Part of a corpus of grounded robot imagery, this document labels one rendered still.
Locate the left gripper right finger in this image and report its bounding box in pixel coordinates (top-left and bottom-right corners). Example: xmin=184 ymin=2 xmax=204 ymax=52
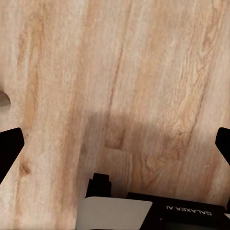
xmin=215 ymin=127 xmax=230 ymax=165

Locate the pillar candle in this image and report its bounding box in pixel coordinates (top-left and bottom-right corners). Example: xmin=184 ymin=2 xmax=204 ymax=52
xmin=0 ymin=92 xmax=12 ymax=117

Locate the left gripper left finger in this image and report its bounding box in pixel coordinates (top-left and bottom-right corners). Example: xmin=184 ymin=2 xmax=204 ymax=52
xmin=0 ymin=127 xmax=24 ymax=184

